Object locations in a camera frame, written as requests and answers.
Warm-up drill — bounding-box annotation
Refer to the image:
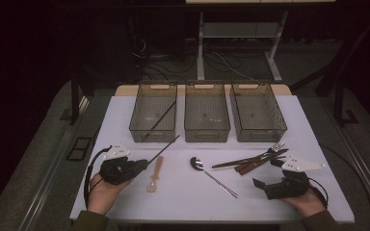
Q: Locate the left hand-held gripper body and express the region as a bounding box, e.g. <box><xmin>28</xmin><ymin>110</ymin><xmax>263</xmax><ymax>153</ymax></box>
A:
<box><xmin>99</xmin><ymin>142</ymin><xmax>140</xmax><ymax>186</ymax></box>

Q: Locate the bundle of black floor cables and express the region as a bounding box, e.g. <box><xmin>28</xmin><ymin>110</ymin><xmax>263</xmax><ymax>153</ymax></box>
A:
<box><xmin>129</xmin><ymin>35</ymin><xmax>203</xmax><ymax>82</ymax></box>

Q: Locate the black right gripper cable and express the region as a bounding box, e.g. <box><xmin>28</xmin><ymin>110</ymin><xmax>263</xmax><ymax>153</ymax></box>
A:
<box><xmin>307</xmin><ymin>143</ymin><xmax>370</xmax><ymax>225</ymax></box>

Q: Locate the smoky clear plastic bin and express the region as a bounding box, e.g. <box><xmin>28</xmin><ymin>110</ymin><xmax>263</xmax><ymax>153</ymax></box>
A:
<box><xmin>128</xmin><ymin>81</ymin><xmax>178</xmax><ymax>143</ymax></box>
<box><xmin>229</xmin><ymin>81</ymin><xmax>288</xmax><ymax>143</ymax></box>
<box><xmin>183</xmin><ymin>80</ymin><xmax>231</xmax><ymax>143</ymax></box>

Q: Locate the brown wooden chopstick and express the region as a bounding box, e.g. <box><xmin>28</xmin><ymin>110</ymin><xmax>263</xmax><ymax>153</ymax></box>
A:
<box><xmin>211</xmin><ymin>150</ymin><xmax>287</xmax><ymax>169</ymax></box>
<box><xmin>211</xmin><ymin>148</ymin><xmax>289</xmax><ymax>169</ymax></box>

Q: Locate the stainless steel spoon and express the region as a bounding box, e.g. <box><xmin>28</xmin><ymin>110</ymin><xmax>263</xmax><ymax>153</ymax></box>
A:
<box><xmin>190</xmin><ymin>156</ymin><xmax>239</xmax><ymax>199</ymax></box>

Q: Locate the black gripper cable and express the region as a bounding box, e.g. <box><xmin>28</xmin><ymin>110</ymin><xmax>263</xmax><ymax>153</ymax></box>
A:
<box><xmin>83</xmin><ymin>145</ymin><xmax>114</xmax><ymax>210</ymax></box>
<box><xmin>307</xmin><ymin>143</ymin><xmax>370</xmax><ymax>225</ymax></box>

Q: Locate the black chopstick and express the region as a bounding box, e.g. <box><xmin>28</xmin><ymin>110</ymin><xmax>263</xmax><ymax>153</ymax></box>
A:
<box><xmin>146</xmin><ymin>135</ymin><xmax>181</xmax><ymax>165</ymax></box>
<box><xmin>141</xmin><ymin>100</ymin><xmax>177</xmax><ymax>142</ymax></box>

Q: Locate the aluminium floor rail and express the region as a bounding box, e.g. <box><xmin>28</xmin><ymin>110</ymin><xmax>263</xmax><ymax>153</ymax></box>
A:
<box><xmin>18</xmin><ymin>94</ymin><xmax>91</xmax><ymax>231</ymax></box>
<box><xmin>331</xmin><ymin>123</ymin><xmax>370</xmax><ymax>222</ymax></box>

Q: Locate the beige handled spoon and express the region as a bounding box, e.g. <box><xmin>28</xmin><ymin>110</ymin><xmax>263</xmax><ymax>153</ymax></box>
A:
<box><xmin>145</xmin><ymin>155</ymin><xmax>164</xmax><ymax>193</ymax></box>

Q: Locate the black upright stand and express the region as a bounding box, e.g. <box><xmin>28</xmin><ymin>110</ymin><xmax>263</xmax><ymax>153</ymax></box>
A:
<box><xmin>69</xmin><ymin>70</ymin><xmax>93</xmax><ymax>126</ymax></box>

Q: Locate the black rectangular floor frame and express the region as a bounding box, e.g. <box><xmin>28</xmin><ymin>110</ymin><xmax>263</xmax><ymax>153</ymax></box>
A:
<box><xmin>66</xmin><ymin>137</ymin><xmax>93</xmax><ymax>162</ymax></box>

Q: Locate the wooden handled knife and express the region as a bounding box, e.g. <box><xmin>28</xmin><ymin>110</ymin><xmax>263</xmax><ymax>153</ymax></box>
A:
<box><xmin>238</xmin><ymin>150</ymin><xmax>287</xmax><ymax>176</ymax></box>

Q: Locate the white metal desk frame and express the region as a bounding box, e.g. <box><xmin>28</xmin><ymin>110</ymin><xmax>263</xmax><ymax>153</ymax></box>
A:
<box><xmin>196</xmin><ymin>11</ymin><xmax>284</xmax><ymax>84</ymax></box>

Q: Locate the person's right hand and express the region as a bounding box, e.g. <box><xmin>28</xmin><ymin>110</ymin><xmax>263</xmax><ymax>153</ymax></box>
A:
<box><xmin>280</xmin><ymin>187</ymin><xmax>327</xmax><ymax>218</ymax></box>

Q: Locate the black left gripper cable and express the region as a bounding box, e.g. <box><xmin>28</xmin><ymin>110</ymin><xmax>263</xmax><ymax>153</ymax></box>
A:
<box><xmin>83</xmin><ymin>145</ymin><xmax>114</xmax><ymax>210</ymax></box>

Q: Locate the black slanted stand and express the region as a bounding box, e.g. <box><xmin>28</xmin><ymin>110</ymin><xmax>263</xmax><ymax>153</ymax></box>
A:
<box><xmin>288</xmin><ymin>9</ymin><xmax>370</xmax><ymax>128</ymax></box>

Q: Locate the white floor cable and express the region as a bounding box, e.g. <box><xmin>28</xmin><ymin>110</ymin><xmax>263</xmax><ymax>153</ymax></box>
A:
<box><xmin>211</xmin><ymin>51</ymin><xmax>254</xmax><ymax>81</ymax></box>

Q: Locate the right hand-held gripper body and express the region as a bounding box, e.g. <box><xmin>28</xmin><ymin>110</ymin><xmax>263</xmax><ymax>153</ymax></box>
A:
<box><xmin>263</xmin><ymin>155</ymin><xmax>327</xmax><ymax>200</ymax></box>

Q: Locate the person's left hand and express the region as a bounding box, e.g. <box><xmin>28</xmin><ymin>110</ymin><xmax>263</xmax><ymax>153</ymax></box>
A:
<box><xmin>87</xmin><ymin>174</ymin><xmax>133</xmax><ymax>216</ymax></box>

